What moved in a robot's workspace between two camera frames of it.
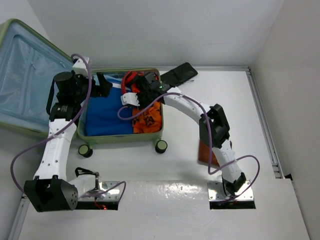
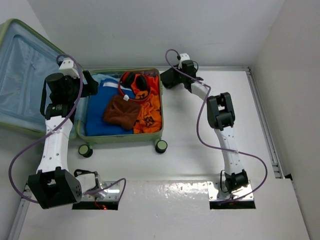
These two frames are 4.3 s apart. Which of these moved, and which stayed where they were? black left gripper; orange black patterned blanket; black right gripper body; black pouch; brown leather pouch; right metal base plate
Moved: black left gripper; brown leather pouch; black right gripper body
Stayed: right metal base plate; orange black patterned blanket; black pouch
